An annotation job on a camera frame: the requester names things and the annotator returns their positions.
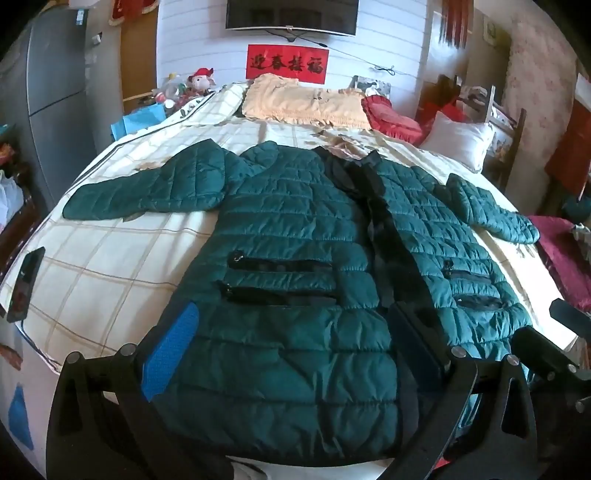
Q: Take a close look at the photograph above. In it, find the red garment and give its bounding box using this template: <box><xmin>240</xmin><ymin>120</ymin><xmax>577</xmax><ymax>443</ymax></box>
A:
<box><xmin>414</xmin><ymin>76</ymin><xmax>467</xmax><ymax>126</ymax></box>

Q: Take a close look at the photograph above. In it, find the wooden door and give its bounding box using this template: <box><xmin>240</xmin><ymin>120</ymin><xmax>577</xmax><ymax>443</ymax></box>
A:
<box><xmin>121</xmin><ymin>14</ymin><xmax>160</xmax><ymax>114</ymax></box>

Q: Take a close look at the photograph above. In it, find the green quilted puffer jacket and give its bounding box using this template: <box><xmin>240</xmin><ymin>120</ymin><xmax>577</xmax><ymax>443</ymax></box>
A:
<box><xmin>62</xmin><ymin>138</ymin><xmax>541</xmax><ymax>467</ymax></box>

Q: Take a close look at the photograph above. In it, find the wall television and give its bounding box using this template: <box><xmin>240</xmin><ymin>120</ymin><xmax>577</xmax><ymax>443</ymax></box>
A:
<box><xmin>225</xmin><ymin>0</ymin><xmax>360</xmax><ymax>37</ymax></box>

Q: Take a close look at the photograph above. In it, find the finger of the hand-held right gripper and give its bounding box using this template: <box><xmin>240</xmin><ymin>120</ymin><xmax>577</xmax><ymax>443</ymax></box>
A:
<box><xmin>549</xmin><ymin>298</ymin><xmax>591</xmax><ymax>331</ymax></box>
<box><xmin>512</xmin><ymin>325</ymin><xmax>584</xmax><ymax>384</ymax></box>

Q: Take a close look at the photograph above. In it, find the white pillow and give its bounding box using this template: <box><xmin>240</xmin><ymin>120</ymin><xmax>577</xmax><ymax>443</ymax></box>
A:
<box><xmin>418</xmin><ymin>111</ymin><xmax>496</xmax><ymax>174</ymax></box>

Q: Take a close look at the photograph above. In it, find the grey refrigerator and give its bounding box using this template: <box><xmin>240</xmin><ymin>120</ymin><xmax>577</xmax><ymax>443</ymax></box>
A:
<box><xmin>0</xmin><ymin>4</ymin><xmax>123</xmax><ymax>213</ymax></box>

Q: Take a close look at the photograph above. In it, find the wooden chair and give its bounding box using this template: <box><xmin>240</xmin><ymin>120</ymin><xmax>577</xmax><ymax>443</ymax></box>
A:
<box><xmin>455</xmin><ymin>85</ymin><xmax>527</xmax><ymax>190</ymax></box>

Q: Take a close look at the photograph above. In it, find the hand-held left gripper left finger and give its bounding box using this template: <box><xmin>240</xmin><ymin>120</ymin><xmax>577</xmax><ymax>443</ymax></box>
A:
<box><xmin>46</xmin><ymin>301</ymin><xmax>236</xmax><ymax>480</ymax></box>

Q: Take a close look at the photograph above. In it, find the maroon blanket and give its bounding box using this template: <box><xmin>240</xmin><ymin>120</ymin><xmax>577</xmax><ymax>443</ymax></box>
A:
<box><xmin>529</xmin><ymin>215</ymin><xmax>591</xmax><ymax>315</ymax></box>

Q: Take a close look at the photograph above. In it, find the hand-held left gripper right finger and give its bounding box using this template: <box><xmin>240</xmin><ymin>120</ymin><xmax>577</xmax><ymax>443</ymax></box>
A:
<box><xmin>389</xmin><ymin>301</ymin><xmax>539</xmax><ymax>480</ymax></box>

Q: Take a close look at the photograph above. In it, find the red frilled pillow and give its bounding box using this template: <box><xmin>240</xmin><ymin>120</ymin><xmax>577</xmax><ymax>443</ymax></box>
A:
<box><xmin>361</xmin><ymin>95</ymin><xmax>426</xmax><ymax>146</ymax></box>

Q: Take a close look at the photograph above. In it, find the black smartphone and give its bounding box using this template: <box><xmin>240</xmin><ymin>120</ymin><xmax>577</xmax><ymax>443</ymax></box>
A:
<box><xmin>6</xmin><ymin>246</ymin><xmax>46</xmax><ymax>323</ymax></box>

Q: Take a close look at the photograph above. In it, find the red board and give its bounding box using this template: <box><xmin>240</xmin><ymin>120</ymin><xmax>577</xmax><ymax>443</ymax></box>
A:
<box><xmin>545</xmin><ymin>74</ymin><xmax>591</xmax><ymax>197</ymax></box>

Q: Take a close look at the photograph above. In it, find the white plastic bag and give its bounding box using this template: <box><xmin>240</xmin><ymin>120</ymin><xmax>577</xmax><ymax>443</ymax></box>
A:
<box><xmin>0</xmin><ymin>171</ymin><xmax>24</xmax><ymax>232</ymax></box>

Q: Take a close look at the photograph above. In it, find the red wall banner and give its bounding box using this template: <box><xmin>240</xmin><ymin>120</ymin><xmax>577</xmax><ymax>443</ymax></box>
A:
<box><xmin>246</xmin><ymin>44</ymin><xmax>329</xmax><ymax>85</ymax></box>

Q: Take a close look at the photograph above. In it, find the red hanging decoration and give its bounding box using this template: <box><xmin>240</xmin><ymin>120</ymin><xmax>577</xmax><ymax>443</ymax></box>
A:
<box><xmin>441</xmin><ymin>0</ymin><xmax>476</xmax><ymax>49</ymax></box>

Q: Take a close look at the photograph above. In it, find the blue bag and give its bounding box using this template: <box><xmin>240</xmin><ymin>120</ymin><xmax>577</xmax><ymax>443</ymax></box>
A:
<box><xmin>111</xmin><ymin>104</ymin><xmax>167</xmax><ymax>139</ymax></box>

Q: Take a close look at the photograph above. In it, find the bed with floral plaid sheet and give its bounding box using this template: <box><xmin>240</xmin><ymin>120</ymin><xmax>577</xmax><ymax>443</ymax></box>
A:
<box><xmin>0</xmin><ymin>80</ymin><xmax>578</xmax><ymax>480</ymax></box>

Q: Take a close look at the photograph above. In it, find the plush toy with red hat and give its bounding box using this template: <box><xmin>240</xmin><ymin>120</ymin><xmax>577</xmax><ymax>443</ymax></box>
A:
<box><xmin>187</xmin><ymin>68</ymin><xmax>217</xmax><ymax>96</ymax></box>

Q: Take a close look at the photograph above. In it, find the leaning photo print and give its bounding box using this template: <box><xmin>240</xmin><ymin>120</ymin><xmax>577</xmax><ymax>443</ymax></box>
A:
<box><xmin>353</xmin><ymin>75</ymin><xmax>392</xmax><ymax>97</ymax></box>

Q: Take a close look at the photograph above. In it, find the peach frilled pillow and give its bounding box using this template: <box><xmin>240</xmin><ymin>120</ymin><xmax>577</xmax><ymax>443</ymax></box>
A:
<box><xmin>241</xmin><ymin>73</ymin><xmax>370</xmax><ymax>130</ymax></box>

